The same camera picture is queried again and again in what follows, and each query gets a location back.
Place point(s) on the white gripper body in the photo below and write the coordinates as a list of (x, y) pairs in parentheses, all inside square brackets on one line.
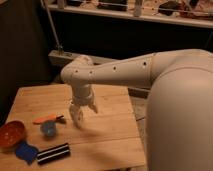
[(82, 95)]

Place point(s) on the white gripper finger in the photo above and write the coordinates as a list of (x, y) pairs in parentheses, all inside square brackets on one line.
[(76, 115), (93, 107)]

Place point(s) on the black white striped eraser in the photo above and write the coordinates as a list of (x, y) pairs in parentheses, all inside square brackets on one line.
[(52, 154)]

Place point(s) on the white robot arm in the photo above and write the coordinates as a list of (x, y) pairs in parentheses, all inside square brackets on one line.
[(179, 113)]

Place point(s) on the small blue cup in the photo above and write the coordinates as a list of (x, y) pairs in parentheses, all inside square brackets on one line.
[(48, 128)]

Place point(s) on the metal pole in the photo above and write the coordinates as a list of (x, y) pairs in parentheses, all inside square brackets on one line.
[(58, 45)]

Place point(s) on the blue cloth piece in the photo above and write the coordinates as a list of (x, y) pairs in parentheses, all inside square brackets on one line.
[(26, 152)]

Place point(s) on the orange bowl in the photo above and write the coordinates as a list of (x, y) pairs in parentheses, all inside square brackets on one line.
[(11, 134)]

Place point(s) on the wooden shelf with clutter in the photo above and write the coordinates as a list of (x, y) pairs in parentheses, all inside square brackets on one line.
[(194, 13)]

